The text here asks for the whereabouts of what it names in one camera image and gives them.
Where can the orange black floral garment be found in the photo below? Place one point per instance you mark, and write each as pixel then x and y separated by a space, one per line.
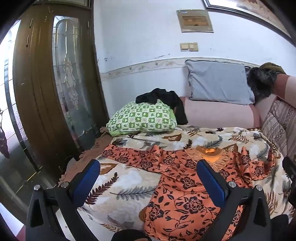
pixel 180 208

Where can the striped beige cushion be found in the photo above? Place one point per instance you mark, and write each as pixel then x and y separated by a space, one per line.
pixel 279 128

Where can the wall panel box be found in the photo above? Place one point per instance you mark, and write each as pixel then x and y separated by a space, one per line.
pixel 194 20

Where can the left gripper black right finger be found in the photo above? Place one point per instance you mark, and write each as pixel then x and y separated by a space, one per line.
pixel 254 222

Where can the beige light switch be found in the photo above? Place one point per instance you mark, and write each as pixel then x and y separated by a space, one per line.
pixel 191 47

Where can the grey pillow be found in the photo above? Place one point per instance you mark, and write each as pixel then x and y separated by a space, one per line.
pixel 219 82

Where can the brown wooden glass door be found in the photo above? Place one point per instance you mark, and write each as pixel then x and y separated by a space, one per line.
pixel 57 84

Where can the dark furry cushion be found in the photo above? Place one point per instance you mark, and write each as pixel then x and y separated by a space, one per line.
pixel 262 79

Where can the black garment on pillow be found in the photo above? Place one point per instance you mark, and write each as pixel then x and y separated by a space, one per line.
pixel 169 98

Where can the beige leaf print blanket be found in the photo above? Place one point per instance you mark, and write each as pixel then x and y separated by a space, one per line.
pixel 120 195

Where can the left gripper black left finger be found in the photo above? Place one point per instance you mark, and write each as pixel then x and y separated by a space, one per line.
pixel 42 223

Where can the green white patterned pillow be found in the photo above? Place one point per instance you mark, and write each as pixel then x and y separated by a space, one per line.
pixel 142 117

